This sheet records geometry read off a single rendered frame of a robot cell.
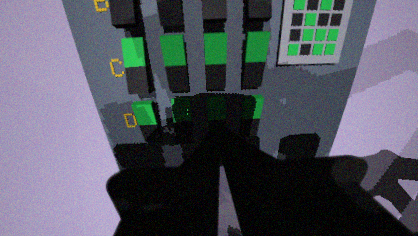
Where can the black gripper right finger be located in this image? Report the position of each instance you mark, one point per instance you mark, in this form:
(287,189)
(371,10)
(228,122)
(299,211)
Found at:
(255,178)

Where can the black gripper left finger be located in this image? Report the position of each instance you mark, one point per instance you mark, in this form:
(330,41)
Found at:
(194,184)

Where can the dark grey switch panel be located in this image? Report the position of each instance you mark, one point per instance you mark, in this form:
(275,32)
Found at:
(277,73)

